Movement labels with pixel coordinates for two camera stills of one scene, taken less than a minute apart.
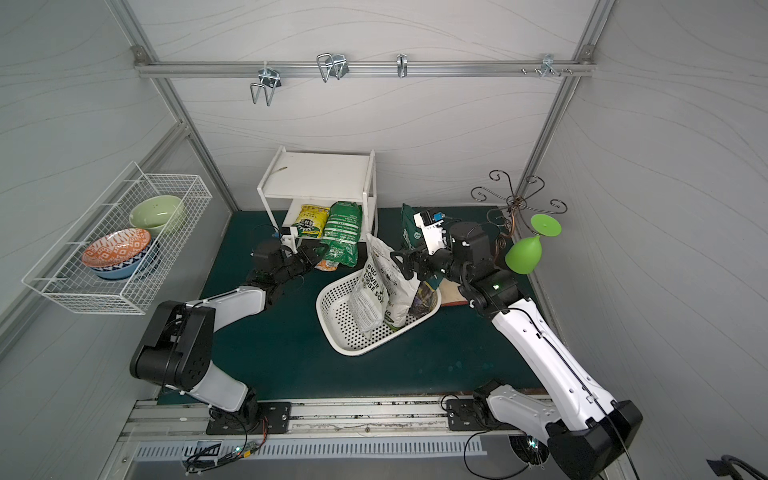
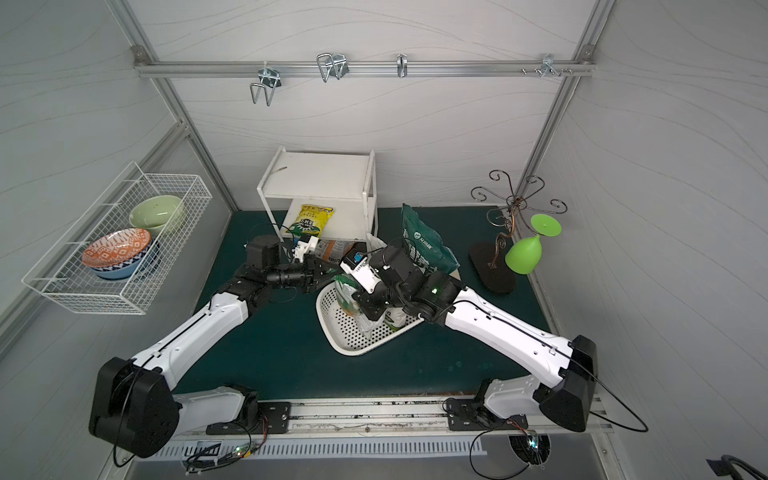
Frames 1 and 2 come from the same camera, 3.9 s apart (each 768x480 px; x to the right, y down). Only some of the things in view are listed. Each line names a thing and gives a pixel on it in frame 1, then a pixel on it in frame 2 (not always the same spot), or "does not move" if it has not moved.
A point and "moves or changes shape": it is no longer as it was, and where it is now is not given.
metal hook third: x=401 y=64 does not move
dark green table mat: x=278 y=352 does not move
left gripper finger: x=311 y=265 → x=315 y=286
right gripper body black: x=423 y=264 → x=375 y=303
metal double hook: x=270 y=79 does not move
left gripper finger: x=316 y=249 → x=320 y=267
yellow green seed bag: x=311 y=221 does not move
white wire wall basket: x=120 y=251 does not move
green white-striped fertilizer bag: x=342 y=233 → x=346 y=286
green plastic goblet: x=524 y=255 does not move
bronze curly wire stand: x=507 y=214 does not move
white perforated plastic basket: x=341 y=333 does not move
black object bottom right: x=724 y=467 does not move
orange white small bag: x=327 y=265 moves or changes shape
